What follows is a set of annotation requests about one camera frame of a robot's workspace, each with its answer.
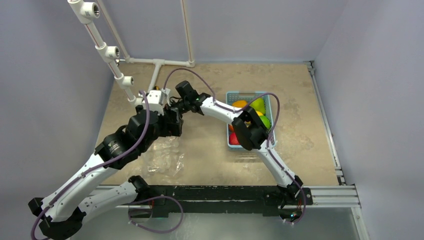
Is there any clear zip top bag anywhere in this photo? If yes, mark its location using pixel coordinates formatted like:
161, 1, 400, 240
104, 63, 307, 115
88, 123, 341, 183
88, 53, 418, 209
141, 136, 185, 177

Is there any orange mango fruit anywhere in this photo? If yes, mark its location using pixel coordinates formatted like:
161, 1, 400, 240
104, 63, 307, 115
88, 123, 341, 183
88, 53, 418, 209
231, 100, 248, 108

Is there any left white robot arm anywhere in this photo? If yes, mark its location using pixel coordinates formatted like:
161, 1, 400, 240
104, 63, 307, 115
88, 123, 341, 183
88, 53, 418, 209
28, 103, 189, 240

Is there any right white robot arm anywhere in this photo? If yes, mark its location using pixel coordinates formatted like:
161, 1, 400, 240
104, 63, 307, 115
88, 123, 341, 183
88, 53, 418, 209
175, 80, 306, 204

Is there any light blue plastic basket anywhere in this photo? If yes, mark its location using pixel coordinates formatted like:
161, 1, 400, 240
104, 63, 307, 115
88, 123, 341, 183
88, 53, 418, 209
225, 91, 277, 152

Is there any red apple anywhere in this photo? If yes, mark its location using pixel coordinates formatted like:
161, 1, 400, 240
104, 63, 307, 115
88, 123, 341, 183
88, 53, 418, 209
228, 132, 240, 146

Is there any green pear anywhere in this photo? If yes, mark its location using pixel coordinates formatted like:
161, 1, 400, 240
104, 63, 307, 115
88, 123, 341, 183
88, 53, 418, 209
249, 97, 267, 115

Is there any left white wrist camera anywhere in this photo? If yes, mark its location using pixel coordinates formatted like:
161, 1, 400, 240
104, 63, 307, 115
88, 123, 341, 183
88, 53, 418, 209
141, 88, 171, 116

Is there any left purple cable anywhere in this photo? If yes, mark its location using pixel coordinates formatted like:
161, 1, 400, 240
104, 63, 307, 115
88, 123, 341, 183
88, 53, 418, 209
30, 90, 185, 240

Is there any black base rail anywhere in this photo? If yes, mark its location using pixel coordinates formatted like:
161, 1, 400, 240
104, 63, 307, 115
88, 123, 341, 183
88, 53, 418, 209
131, 185, 314, 221

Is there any white pipe frame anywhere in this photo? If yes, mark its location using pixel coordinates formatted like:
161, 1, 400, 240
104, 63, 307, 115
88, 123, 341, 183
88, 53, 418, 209
67, 0, 196, 107

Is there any aluminium frame rail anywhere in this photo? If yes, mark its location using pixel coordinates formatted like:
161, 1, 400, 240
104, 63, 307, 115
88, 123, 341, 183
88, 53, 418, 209
305, 60, 370, 240

